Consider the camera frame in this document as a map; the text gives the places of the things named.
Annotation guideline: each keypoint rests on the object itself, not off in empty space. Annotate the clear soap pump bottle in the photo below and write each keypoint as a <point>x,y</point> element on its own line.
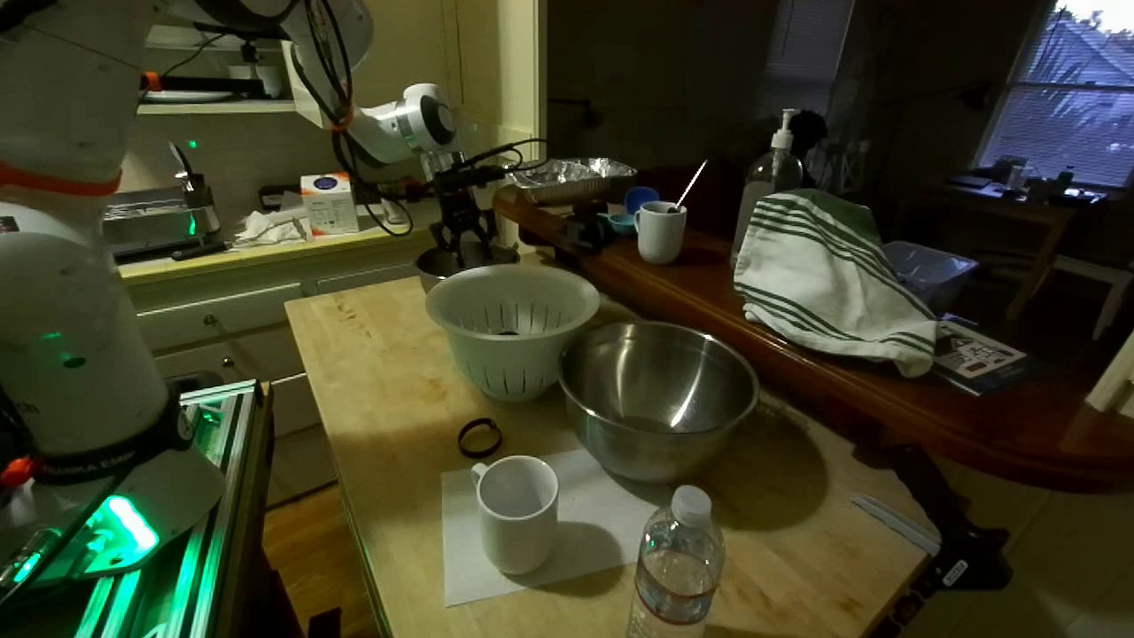
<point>768,180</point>

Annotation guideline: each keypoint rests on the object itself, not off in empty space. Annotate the aluminium foil tray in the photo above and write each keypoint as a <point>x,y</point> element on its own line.
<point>568,176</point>

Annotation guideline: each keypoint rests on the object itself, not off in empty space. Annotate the large silver metal bowl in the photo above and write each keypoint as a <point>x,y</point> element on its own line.
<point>661,391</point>

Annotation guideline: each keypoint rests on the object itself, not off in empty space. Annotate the small teal bowl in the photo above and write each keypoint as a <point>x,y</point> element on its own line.
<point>610,225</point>

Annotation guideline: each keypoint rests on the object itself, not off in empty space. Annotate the green striped white towel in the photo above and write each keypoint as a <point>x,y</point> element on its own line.
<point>816,287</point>

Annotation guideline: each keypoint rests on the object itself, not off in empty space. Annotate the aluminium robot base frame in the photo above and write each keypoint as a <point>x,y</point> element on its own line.
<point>144,556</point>

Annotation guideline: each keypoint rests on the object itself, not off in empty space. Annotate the white plastic colander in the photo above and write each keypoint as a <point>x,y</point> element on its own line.
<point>508,367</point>

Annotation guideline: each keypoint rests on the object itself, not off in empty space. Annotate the clear plastic container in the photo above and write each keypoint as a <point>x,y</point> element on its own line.
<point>932,272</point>

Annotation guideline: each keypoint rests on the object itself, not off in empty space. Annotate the white straw in mug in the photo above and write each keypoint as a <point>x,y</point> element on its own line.
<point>691,184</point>

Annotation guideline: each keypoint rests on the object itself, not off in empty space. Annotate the white ceramic cup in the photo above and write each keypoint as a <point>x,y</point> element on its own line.
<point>514,519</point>

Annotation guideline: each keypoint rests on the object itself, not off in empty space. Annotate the brown wooden counter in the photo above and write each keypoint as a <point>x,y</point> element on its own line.
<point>828,391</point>

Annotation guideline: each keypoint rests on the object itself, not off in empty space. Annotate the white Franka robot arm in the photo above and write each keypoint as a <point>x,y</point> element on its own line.
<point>72,341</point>

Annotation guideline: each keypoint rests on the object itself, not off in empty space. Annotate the blue round bowl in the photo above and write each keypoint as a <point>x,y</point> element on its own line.
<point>640,199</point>

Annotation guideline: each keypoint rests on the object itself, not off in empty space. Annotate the black device with green light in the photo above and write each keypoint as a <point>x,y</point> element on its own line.
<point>179,219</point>

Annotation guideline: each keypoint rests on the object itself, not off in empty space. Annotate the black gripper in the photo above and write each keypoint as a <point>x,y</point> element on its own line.
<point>463,199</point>

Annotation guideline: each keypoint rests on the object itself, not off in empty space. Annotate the black clamp device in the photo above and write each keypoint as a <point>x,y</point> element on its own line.
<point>959,543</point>

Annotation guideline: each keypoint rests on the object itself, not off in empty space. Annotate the clear plastic water bottle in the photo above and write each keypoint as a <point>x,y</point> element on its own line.
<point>676,568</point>

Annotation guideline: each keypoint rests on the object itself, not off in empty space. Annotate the printed magazine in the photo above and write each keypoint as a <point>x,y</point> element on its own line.
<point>978,357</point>

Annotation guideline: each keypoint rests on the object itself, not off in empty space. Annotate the window with frame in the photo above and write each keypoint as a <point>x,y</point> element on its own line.
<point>1063,108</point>

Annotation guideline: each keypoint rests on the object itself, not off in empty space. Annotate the white drawer cabinet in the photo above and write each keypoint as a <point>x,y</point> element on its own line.
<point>215,322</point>

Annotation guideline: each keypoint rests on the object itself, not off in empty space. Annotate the white paper sheet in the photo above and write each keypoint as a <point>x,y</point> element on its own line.
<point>605,519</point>

